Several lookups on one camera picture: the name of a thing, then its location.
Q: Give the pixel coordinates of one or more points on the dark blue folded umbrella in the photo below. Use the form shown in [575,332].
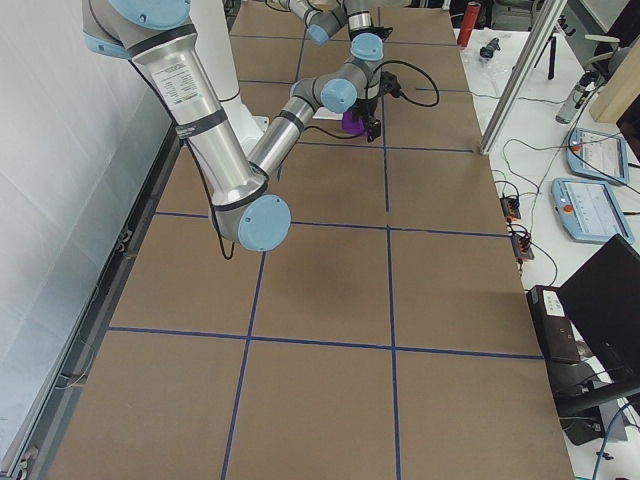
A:
[488,51]

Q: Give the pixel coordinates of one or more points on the black computer box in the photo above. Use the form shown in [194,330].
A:
[555,332]

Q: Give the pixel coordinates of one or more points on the purple towel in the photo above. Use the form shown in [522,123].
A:
[352,123]

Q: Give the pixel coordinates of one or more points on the red cylinder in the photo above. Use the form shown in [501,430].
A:
[468,23]

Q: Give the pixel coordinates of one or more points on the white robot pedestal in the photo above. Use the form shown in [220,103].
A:
[213,47]

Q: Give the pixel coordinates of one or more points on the orange black connector block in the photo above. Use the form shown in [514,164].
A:
[511,208]

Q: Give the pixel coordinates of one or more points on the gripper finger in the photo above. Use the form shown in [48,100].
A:
[373,129]

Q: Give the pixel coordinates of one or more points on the aluminium frame post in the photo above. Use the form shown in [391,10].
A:
[537,38]

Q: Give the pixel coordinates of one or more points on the black monitor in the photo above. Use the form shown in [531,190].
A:
[602,301]

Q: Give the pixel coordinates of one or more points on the blue teach pendant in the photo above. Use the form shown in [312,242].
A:
[589,211]
[598,155]

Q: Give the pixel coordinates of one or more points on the near blue teach pendant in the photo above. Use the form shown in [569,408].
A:
[589,211]

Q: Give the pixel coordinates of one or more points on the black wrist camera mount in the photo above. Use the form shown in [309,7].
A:
[389,85]

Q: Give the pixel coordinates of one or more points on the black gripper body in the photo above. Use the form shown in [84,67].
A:
[366,108]

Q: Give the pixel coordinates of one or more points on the far blue teach pendant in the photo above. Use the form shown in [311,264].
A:
[598,155]

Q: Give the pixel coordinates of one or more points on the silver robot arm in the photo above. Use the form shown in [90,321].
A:
[323,24]
[161,37]

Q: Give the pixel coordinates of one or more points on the grey water bottle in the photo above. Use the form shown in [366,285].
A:
[577,96]

